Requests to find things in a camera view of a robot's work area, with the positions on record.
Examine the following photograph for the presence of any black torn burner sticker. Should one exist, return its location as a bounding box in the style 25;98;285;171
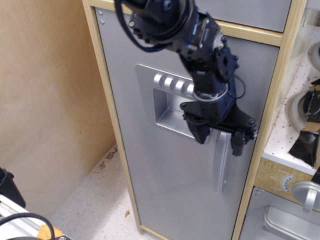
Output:
288;79;320;168

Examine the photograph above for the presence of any silver oven door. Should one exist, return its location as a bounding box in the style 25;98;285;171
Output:
239;187;320;240

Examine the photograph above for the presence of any white speckled stove counter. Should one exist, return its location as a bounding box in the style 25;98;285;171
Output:
262;25;320;175

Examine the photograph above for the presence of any wooden toy kitchen cabinet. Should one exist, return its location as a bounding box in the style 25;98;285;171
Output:
83;0;307;240

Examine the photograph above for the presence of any aluminium extrusion rail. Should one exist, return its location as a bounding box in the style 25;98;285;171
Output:
0;194;44;240

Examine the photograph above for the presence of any silver toy fridge door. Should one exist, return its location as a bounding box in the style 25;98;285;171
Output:
94;6;280;240

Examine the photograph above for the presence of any silver oven knob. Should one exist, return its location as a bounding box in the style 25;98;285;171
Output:
292;181;320;214

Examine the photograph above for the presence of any black braided cable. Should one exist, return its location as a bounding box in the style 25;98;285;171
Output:
0;211;55;238

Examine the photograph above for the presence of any orange tape piece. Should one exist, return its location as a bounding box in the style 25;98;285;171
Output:
36;225;64;240

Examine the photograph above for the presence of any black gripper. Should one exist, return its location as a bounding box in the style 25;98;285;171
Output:
180;77;258;157

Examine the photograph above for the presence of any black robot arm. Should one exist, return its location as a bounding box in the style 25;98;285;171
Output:
114;0;257;156

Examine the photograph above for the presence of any silver freezer door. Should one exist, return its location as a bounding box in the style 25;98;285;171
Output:
195;0;291;32

